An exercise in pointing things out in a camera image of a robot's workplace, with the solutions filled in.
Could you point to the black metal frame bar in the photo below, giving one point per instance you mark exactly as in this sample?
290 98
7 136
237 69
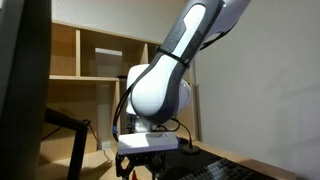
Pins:
66 142

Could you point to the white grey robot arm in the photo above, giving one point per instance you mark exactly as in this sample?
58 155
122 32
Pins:
156 92

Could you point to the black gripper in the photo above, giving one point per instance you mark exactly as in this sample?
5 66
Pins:
154 162

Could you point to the dark monitor edge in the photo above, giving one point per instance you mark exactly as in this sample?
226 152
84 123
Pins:
25 51

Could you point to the black gooseneck microphone stand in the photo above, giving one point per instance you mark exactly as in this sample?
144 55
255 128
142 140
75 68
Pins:
189 148

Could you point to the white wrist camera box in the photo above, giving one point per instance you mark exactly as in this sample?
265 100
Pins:
146 142

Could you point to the wooden shelf unit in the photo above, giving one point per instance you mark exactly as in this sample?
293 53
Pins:
87 73

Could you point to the grey black keyboard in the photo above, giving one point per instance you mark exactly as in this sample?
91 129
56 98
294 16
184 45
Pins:
222 169

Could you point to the white bottle with red cap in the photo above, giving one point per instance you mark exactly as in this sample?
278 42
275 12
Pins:
134 175

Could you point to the white power adapter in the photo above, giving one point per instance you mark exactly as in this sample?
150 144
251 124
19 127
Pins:
104 145

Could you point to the black desk mat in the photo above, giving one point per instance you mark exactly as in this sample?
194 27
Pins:
179 164

